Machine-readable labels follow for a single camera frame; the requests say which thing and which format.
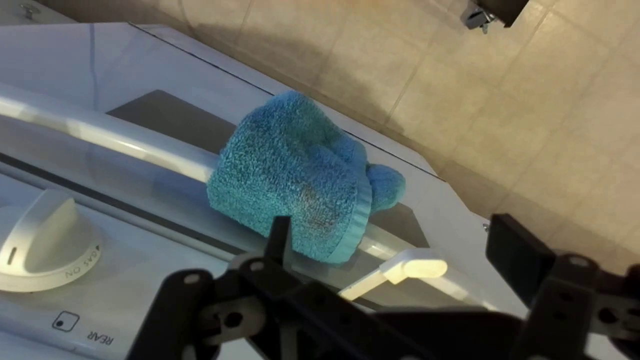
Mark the white oven door handle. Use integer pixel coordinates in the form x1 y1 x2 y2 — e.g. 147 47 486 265
0 92 497 311

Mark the white stove knob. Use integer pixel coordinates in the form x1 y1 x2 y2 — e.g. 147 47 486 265
0 189 102 291

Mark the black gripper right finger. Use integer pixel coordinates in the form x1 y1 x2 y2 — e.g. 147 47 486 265
486 214 640 360

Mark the blue towel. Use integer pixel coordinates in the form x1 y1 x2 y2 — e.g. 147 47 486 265
206 92 406 263

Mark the white gas stove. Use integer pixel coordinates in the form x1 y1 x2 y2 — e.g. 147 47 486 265
0 24 528 360

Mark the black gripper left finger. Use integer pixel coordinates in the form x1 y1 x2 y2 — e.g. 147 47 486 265
127 268 267 360

